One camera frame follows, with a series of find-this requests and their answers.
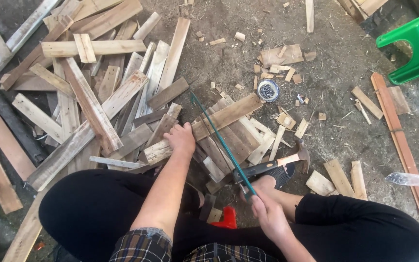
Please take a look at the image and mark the narrow pale wooden slat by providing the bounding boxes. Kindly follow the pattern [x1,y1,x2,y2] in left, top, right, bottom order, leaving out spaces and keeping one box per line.
[305,0,315,23]

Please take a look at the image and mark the medium brown wooden slat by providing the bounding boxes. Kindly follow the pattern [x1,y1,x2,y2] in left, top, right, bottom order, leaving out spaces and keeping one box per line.
[351,86,384,120]

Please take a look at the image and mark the green plastic stool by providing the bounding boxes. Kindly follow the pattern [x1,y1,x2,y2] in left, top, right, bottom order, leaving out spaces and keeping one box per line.
[376,12,419,85]

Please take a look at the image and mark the short pale wooden board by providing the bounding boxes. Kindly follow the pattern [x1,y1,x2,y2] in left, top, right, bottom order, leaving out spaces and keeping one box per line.
[323,159,356,198]
[350,160,368,201]
[306,170,337,197]

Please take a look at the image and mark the black sandal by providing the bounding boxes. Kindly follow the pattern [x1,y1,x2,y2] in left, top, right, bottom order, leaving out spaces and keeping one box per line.
[264,162,296,190]

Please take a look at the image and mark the red plastic stool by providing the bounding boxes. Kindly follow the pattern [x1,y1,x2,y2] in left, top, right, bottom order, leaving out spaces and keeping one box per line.
[210,206,238,230]

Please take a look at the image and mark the stack of wooden boards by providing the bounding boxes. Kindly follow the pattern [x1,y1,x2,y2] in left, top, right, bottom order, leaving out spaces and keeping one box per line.
[337,0,390,22]

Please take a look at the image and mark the scatter of small wood offcuts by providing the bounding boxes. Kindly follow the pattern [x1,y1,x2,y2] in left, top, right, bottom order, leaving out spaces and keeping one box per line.
[195,2,327,122]

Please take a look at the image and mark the long pale wooden board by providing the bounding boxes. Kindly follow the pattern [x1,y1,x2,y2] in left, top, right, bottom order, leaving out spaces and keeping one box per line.
[1,171,68,262]

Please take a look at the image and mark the person's right hand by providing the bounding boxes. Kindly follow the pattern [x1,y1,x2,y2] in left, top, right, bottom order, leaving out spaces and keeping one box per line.
[251,196,294,245]

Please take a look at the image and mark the green frame hand saw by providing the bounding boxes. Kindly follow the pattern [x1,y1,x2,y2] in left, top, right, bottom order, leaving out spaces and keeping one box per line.
[189,91,258,201]

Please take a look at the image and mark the claw hammer with black grip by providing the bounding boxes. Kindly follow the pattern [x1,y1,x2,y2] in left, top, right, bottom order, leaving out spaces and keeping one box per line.
[233,138,311,183]

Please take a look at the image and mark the long reddish wooden strip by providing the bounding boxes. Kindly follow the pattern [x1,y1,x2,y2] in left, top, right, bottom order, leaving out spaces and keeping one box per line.
[371,72,419,217]

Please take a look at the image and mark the clear plastic bag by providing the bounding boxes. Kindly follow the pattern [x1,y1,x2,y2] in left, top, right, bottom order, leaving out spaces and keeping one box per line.
[384,172,419,188]

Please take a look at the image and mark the patterned bowl of nails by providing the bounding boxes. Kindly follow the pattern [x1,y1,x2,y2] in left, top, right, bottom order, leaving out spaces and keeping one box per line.
[257,79,280,103]

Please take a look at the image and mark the grey weathered wooden board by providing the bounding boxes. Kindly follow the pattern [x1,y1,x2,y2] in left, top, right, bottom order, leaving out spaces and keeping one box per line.
[388,86,411,116]

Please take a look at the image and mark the person's plaid shirt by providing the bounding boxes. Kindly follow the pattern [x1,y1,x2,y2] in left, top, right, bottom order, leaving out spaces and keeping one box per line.
[108,227,279,262]

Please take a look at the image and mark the person's black trousers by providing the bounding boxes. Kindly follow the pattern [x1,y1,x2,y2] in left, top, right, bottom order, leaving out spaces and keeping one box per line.
[38,168,419,262]

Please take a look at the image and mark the small heap of wooden slats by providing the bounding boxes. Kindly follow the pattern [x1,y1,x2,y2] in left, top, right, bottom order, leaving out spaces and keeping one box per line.
[191,95,293,194]

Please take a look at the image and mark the large heap of wooden planks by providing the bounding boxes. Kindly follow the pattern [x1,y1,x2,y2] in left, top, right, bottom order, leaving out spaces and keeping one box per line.
[0,0,192,192]

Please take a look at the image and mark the long dark wooden beam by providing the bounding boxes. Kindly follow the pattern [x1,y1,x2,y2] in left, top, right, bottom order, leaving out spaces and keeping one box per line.
[0,62,48,164]

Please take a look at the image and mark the long pale wooden plank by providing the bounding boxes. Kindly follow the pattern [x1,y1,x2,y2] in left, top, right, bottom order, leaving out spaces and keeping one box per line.
[143,93,264,165]

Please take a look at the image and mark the person's left hand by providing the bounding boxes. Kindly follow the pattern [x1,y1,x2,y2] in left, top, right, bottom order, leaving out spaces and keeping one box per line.
[164,122,196,158]

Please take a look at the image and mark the person's foot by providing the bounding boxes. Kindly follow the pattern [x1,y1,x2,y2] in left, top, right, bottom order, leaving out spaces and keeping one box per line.
[239,164,289,203]

